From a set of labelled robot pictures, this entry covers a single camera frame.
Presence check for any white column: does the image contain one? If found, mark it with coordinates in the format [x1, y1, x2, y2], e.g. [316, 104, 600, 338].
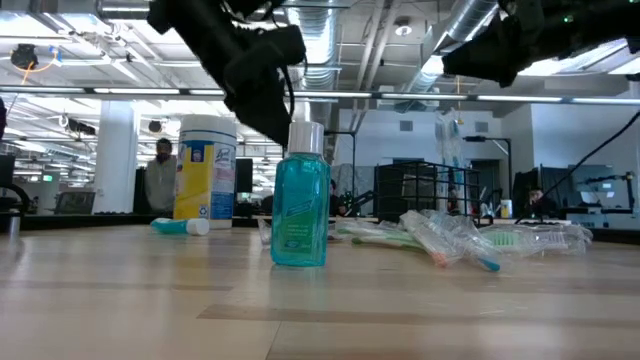
[92, 99, 141, 215]

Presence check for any right arm supply cable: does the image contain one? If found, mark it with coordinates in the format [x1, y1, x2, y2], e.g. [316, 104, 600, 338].
[514, 108, 640, 225]

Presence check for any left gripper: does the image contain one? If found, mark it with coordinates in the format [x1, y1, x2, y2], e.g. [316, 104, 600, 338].
[222, 23, 307, 149]

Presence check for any teal mouthwash bottle white cap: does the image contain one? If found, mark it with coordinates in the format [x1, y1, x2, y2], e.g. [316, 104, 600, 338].
[149, 217, 211, 237]
[270, 120, 332, 268]

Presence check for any black ceiling camera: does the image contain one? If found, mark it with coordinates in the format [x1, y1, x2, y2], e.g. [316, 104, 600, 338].
[9, 43, 40, 71]

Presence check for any person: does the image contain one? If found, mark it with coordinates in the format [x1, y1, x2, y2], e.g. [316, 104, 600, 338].
[327, 178, 347, 218]
[523, 185, 560, 220]
[144, 137, 179, 215]

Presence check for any orange toothbrush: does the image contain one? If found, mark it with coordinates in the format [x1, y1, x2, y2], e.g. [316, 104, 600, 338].
[398, 209, 464, 269]

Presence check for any long ceiling light strip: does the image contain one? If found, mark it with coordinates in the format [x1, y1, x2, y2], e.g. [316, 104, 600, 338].
[0, 85, 640, 106]

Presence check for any black monitor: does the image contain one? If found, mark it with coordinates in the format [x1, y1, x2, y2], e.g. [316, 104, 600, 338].
[234, 157, 255, 194]

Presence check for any black wire caddy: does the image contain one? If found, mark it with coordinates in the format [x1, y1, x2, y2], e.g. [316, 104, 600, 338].
[373, 160, 483, 225]

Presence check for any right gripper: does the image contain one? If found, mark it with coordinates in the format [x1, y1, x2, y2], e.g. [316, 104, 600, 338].
[442, 0, 640, 87]

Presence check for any disinfecting wipes canister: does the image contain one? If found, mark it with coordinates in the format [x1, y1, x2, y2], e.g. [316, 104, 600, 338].
[173, 113, 239, 230]

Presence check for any silver spiral air duct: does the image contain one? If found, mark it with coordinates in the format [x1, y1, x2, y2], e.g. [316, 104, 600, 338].
[294, 0, 342, 94]
[412, 0, 501, 96]

